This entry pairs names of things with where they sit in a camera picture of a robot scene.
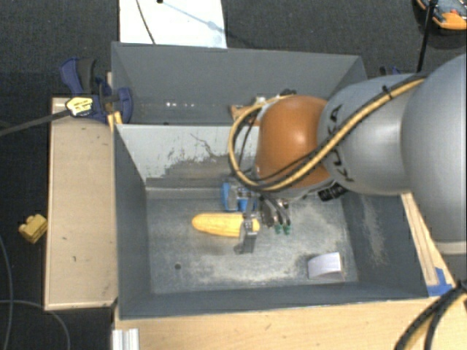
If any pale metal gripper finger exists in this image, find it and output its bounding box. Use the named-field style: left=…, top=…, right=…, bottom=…
left=234, top=219, right=261, bottom=255
left=237, top=188, right=258, bottom=220

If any blue plastic toy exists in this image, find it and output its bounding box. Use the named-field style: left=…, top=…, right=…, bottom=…
left=220, top=182, right=243, bottom=213

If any yellow corn cob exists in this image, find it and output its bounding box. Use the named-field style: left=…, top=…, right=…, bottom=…
left=191, top=212, right=261, bottom=238

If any grey metal bin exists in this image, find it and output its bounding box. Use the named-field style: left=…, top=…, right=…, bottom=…
left=110, top=41, right=430, bottom=321

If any pale lilac curved block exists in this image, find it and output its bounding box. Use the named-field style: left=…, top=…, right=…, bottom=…
left=306, top=252, right=346, bottom=281

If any pale wood board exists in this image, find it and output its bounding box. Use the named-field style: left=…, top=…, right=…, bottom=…
left=43, top=96, right=120, bottom=311

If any black cylinder on white bracket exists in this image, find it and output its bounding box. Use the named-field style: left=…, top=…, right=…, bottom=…
left=316, top=181, right=349, bottom=203

